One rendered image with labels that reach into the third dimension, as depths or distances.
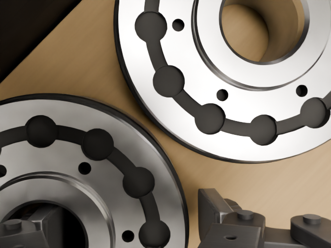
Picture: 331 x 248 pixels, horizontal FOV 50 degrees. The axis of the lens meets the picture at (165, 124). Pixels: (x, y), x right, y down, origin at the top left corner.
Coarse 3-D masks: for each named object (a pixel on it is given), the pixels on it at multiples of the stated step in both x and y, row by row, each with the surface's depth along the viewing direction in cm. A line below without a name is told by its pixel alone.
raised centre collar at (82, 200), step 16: (32, 176) 12; (48, 176) 12; (64, 176) 12; (0, 192) 12; (16, 192) 12; (32, 192) 12; (48, 192) 12; (64, 192) 12; (80, 192) 12; (96, 192) 13; (0, 208) 12; (16, 208) 12; (80, 208) 12; (96, 208) 12; (96, 224) 12; (112, 224) 13; (96, 240) 12; (112, 240) 12
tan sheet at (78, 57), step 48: (96, 0) 15; (48, 48) 15; (96, 48) 15; (240, 48) 16; (0, 96) 15; (96, 96) 15; (192, 192) 16; (240, 192) 16; (288, 192) 16; (192, 240) 16
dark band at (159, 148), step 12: (24, 96) 13; (36, 96) 13; (48, 96) 13; (60, 96) 13; (72, 96) 13; (108, 108) 13; (132, 120) 13; (144, 132) 13; (156, 144) 13; (180, 192) 13
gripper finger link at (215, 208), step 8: (200, 192) 14; (208, 192) 14; (216, 192) 14; (200, 200) 15; (208, 200) 13; (216, 200) 13; (224, 200) 13; (200, 208) 15; (208, 208) 13; (216, 208) 12; (224, 208) 12; (200, 216) 15; (208, 216) 13; (216, 216) 12; (224, 216) 12; (200, 224) 15; (208, 224) 13; (200, 232) 15; (200, 240) 15
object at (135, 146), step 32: (0, 128) 12; (32, 128) 13; (64, 128) 13; (96, 128) 13; (128, 128) 12; (0, 160) 12; (32, 160) 12; (64, 160) 12; (96, 160) 13; (128, 160) 13; (160, 160) 13; (128, 192) 13; (160, 192) 13; (128, 224) 13; (160, 224) 13
